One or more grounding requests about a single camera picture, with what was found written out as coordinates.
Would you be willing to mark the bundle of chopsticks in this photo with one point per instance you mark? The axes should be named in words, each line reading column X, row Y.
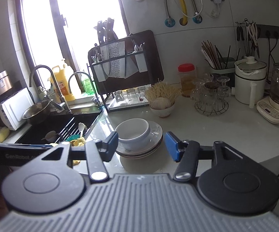
column 210, row 55

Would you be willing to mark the yellow cloth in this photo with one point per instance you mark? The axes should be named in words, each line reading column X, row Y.
column 80, row 141

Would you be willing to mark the green white chopstick holder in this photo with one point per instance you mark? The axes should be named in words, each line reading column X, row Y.
column 228, row 64

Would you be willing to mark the dark brown cutting board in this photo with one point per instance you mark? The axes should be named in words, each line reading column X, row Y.
column 151, row 60

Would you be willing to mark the white drip tray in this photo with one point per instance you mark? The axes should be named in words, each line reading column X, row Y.
column 127, row 106

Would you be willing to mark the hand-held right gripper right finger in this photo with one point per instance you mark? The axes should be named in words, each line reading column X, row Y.
column 172, row 145

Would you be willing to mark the dark tall faucet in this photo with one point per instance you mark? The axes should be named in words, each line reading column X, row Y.
column 58, row 89

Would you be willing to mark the yellow lumpy object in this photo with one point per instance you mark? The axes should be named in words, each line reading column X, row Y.
column 2, row 134

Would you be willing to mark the white countertop appliance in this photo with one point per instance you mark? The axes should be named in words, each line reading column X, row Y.
column 14, row 108

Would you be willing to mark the red lid jar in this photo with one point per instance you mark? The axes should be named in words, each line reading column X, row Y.
column 187, row 82

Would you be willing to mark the hanging kitchen utensils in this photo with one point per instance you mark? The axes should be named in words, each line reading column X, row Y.
column 252, row 36

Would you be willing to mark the black sink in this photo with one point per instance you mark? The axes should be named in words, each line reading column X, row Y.
column 45, row 125

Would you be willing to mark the clear drinking glass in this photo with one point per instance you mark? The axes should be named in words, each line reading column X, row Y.
column 141, row 93
column 119, row 96
column 131, row 95

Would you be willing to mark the small grey bowl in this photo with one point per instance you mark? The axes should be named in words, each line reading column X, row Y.
column 50, row 136

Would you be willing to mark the chrome faucet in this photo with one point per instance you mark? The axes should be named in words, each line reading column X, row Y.
column 94, row 91

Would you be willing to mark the pale mushroom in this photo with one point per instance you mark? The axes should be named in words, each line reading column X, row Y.
column 162, row 104

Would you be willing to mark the green bottle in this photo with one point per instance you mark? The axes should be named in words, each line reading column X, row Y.
column 87, row 84

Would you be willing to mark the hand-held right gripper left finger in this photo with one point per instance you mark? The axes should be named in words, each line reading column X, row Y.
column 110, row 145

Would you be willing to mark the white leaf print plate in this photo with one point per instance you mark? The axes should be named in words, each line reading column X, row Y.
column 143, row 155
column 155, row 131

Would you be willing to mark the blue wall pipe fitting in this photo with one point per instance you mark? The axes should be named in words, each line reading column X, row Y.
column 197, row 18
column 168, row 22

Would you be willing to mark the white ceramic bowl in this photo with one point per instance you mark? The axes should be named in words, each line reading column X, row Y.
column 134, row 145

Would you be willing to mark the black sink drain rack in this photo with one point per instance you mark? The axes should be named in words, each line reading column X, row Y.
column 68, row 128

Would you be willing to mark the black dish rack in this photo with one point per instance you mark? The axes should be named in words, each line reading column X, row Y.
column 96, row 82

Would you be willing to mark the white spoon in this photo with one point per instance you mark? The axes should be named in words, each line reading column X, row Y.
column 81, row 127

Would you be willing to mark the white utensil holder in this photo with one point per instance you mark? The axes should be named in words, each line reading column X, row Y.
column 100, row 73
column 141, row 62

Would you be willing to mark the white electric cooking pot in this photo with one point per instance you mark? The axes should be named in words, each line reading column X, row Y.
column 248, row 84

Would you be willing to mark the yellow detergent bottle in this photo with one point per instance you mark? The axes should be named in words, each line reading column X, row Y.
column 63, row 84

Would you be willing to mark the steel wok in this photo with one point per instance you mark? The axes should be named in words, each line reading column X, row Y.
column 36, row 113

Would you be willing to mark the floral print plate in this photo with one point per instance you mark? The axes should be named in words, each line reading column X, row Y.
column 141, row 157

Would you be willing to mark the black power strip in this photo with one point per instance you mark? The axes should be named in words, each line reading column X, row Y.
column 267, row 31

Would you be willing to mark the cluster of clear glass cups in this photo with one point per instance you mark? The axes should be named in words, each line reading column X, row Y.
column 210, row 89

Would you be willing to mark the window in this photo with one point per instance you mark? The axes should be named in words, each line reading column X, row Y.
column 81, row 17

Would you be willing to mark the patterned blade cleaver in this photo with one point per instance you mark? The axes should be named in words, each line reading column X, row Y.
column 115, row 60

